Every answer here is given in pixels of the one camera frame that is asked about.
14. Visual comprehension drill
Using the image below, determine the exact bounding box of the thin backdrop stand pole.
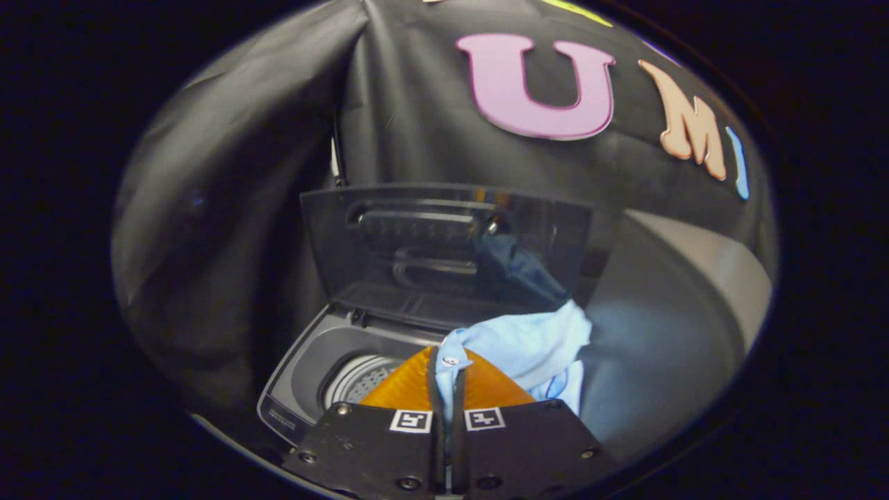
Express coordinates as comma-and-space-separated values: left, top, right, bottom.
329, 118, 348, 188

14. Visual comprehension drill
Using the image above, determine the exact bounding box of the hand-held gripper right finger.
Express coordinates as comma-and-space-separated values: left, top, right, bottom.
450, 347, 619, 500

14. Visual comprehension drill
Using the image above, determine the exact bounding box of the light blue shirt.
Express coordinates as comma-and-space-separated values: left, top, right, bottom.
436, 300, 592, 445

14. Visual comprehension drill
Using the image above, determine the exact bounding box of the beige cabinet with grey top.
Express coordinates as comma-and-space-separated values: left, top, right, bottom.
580, 208, 773, 463

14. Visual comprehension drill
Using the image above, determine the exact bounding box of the black backdrop cloth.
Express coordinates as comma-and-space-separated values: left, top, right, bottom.
111, 0, 775, 431

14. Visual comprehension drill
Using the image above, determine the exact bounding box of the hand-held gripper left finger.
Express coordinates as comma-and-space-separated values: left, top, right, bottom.
281, 346, 445, 500

